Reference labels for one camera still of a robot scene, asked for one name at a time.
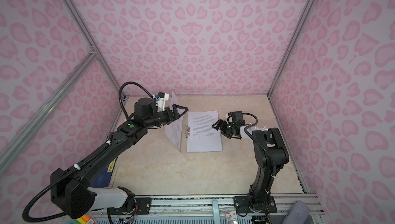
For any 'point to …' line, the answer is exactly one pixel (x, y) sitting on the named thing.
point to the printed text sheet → (201, 136)
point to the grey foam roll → (298, 213)
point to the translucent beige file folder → (183, 149)
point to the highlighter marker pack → (83, 220)
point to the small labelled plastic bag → (231, 215)
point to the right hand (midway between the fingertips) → (217, 126)
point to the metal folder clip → (187, 131)
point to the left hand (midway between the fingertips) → (185, 110)
